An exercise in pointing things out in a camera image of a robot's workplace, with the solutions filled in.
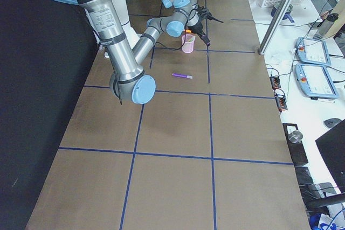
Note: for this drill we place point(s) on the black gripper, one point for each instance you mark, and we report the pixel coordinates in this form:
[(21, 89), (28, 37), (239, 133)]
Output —
[(198, 28)]

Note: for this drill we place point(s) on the purple highlighter pen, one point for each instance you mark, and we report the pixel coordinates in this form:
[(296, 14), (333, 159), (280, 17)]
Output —
[(182, 76)]

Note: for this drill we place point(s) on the pink mesh pen holder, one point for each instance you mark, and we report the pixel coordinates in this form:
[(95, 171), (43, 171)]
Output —
[(187, 47)]

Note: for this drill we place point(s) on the far orange usb hub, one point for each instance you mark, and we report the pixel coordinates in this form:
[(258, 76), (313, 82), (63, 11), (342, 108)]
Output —
[(275, 82)]

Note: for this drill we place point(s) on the orange usb hub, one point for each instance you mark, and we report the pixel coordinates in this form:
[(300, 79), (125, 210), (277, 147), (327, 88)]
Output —
[(281, 102), (275, 82)]

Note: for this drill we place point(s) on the near orange usb hub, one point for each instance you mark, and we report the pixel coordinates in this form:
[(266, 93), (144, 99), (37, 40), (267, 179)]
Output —
[(281, 102)]

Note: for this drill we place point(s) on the far teach pendant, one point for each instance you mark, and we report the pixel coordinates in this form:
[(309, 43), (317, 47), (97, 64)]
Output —
[(312, 51)]

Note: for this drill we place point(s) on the teach pendant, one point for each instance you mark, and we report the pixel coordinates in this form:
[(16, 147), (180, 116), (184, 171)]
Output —
[(315, 81), (312, 51)]

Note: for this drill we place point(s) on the near teach pendant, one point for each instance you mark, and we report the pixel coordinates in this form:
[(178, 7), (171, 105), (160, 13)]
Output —
[(315, 81)]

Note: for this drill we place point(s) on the small metal cup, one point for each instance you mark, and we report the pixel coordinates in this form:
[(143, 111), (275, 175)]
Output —
[(295, 136)]

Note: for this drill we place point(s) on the black box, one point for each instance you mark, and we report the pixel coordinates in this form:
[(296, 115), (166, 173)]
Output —
[(296, 150)]

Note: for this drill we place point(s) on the computer mouse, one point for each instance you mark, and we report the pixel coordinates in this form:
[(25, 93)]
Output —
[(330, 123)]

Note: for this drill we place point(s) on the black monitor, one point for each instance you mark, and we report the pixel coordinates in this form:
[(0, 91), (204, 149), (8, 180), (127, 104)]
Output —
[(331, 148)]

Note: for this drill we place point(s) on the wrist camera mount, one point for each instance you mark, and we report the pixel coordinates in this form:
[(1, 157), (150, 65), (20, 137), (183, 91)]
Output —
[(204, 13)]

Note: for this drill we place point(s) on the aluminium frame post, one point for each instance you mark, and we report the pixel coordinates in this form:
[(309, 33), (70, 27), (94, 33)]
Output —
[(277, 18)]

